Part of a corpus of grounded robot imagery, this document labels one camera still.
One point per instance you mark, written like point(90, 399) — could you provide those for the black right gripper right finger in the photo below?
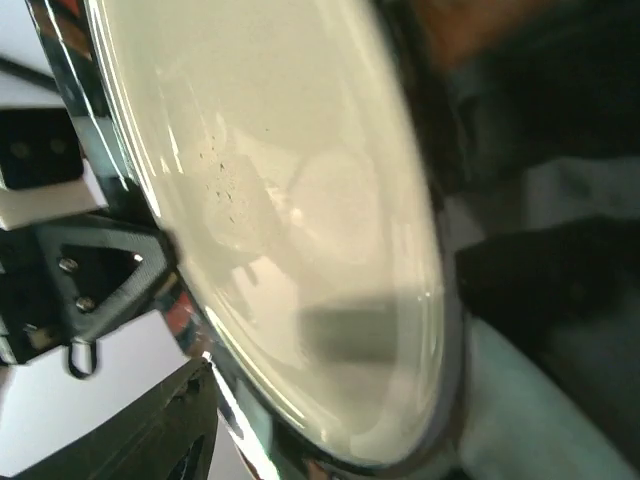
point(568, 297)

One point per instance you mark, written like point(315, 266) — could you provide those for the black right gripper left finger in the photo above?
point(167, 433)

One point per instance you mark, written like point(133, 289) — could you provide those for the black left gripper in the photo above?
point(104, 272)

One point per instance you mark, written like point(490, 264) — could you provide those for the black rimmed cream plate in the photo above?
point(271, 142)

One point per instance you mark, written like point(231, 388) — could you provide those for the white square plate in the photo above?
point(563, 190)

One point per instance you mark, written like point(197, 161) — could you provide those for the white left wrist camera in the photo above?
point(44, 173)

